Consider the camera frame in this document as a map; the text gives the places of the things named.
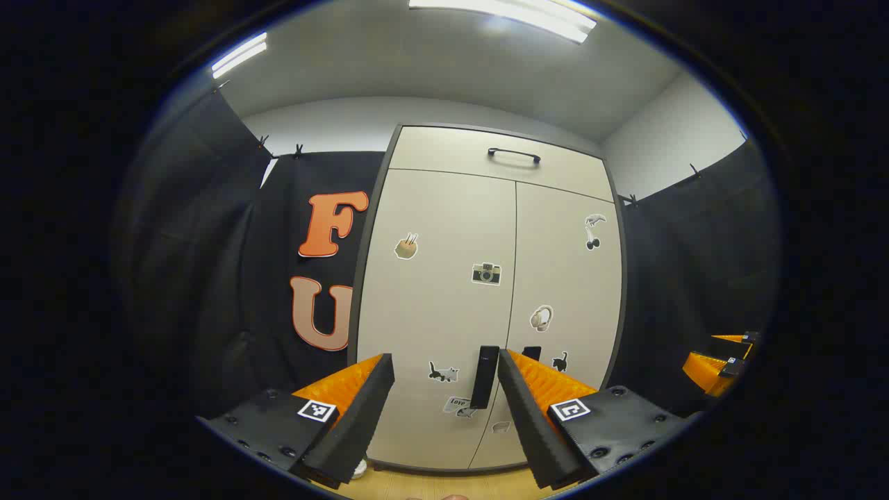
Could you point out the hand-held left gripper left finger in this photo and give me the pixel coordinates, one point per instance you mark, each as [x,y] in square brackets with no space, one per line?
[361,417]

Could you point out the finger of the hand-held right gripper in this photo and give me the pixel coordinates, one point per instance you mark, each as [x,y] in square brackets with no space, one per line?
[708,371]
[729,349]

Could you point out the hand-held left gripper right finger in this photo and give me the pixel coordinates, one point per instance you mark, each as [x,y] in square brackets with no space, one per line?
[528,423]

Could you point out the white door with camera sticker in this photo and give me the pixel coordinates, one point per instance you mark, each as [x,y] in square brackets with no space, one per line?
[437,312]

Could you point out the white door with headphones sticker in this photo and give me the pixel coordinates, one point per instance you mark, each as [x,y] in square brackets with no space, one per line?
[569,278]

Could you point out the white double-door shoe cabinet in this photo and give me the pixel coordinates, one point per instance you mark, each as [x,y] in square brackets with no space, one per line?
[444,149]

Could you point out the white shoe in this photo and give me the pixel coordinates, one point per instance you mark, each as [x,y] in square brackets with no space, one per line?
[359,469]

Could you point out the black backdrop cloth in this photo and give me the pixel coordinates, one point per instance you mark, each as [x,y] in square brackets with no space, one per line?
[694,264]
[208,278]

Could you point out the long ceiling light panel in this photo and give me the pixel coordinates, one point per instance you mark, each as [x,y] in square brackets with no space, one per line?
[507,12]
[239,54]

